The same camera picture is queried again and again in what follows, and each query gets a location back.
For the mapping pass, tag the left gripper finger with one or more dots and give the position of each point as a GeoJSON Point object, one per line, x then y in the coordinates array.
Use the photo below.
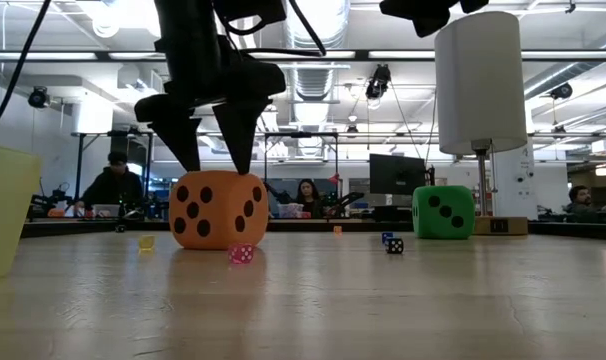
{"type": "Point", "coordinates": [175, 130]}
{"type": "Point", "coordinates": [240, 130]}

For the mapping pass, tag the orange foam die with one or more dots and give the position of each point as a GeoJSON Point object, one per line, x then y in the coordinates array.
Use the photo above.
{"type": "Point", "coordinates": [225, 200]}

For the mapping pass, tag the small yellow die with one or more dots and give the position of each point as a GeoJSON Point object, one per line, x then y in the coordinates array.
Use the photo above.
{"type": "Point", "coordinates": [146, 242]}

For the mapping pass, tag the green foam die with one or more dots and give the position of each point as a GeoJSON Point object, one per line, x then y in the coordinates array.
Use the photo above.
{"type": "Point", "coordinates": [443, 225]}

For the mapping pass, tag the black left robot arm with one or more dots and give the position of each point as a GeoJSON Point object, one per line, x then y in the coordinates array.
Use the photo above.
{"type": "Point", "coordinates": [183, 20]}

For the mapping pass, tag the background robot arm with red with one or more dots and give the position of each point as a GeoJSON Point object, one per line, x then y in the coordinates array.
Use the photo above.
{"type": "Point", "coordinates": [345, 200]}

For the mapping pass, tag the person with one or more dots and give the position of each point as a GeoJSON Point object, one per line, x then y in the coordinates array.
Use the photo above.
{"type": "Point", "coordinates": [309, 195]}
{"type": "Point", "coordinates": [583, 205]}
{"type": "Point", "coordinates": [113, 187]}

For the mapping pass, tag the white lamp with wooden base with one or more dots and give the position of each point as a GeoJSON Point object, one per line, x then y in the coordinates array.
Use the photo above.
{"type": "Point", "coordinates": [478, 80]}

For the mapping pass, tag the clear plastic container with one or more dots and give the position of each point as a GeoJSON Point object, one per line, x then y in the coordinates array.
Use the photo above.
{"type": "Point", "coordinates": [289, 211]}

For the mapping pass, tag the small dark grey die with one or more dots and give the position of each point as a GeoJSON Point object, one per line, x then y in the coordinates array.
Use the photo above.
{"type": "Point", "coordinates": [120, 228]}

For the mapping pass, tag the small pink die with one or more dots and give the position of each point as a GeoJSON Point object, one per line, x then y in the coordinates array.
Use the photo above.
{"type": "Point", "coordinates": [240, 253]}

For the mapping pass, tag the small orange die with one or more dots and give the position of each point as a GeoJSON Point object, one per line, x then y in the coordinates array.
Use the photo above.
{"type": "Point", "coordinates": [337, 230]}

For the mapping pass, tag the black ceiling spotlight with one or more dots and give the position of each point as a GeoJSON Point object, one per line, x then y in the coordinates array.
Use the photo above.
{"type": "Point", "coordinates": [562, 91]}
{"type": "Point", "coordinates": [38, 97]}

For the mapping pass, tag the black computer monitor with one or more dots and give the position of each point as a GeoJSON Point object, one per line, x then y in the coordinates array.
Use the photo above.
{"type": "Point", "coordinates": [395, 175]}

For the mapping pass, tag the small blue die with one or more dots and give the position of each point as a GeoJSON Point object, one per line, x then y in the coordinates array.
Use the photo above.
{"type": "Point", "coordinates": [386, 236]}

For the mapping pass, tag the yellow translucent plastic bin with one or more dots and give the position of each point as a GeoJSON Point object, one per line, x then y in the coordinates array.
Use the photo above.
{"type": "Point", "coordinates": [5, 210]}

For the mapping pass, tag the small black die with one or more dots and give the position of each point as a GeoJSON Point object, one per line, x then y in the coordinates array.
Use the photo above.
{"type": "Point", "coordinates": [395, 246]}

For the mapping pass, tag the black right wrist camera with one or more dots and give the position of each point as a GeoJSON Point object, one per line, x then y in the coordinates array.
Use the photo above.
{"type": "Point", "coordinates": [430, 26]}

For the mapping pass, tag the black overhead camera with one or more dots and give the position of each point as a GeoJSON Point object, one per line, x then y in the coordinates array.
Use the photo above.
{"type": "Point", "coordinates": [379, 80]}

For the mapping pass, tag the black background frame stand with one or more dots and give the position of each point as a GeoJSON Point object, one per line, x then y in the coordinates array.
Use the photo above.
{"type": "Point", "coordinates": [336, 150]}

